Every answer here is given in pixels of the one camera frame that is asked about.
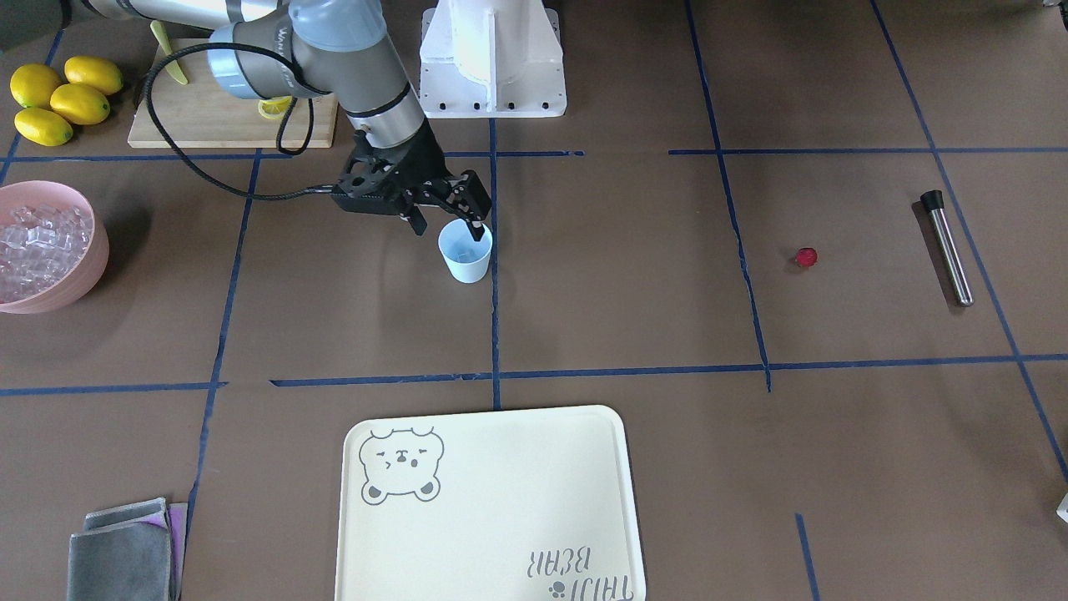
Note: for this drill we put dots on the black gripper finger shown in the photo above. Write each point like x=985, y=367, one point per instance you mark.
x=476, y=229
x=416, y=219

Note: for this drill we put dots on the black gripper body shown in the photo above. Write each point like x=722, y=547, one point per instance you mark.
x=423, y=160

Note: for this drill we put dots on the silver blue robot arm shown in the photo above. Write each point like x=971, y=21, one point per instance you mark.
x=306, y=50

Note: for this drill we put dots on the light blue plastic cup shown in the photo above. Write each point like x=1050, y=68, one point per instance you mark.
x=467, y=261

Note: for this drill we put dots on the pink bowl of ice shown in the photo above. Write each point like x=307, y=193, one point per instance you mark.
x=55, y=247

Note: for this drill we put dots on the lemon slices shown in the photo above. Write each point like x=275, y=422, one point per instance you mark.
x=274, y=108

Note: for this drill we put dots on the cream bear print tray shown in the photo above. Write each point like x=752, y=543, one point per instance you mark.
x=531, y=504

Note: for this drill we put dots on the red strawberry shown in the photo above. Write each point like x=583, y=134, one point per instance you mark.
x=806, y=257

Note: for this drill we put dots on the grey folded cloth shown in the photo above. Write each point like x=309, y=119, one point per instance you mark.
x=130, y=552

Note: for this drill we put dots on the steel muddler black tip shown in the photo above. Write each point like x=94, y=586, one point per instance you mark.
x=933, y=203

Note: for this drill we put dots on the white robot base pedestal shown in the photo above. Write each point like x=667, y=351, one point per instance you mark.
x=491, y=60

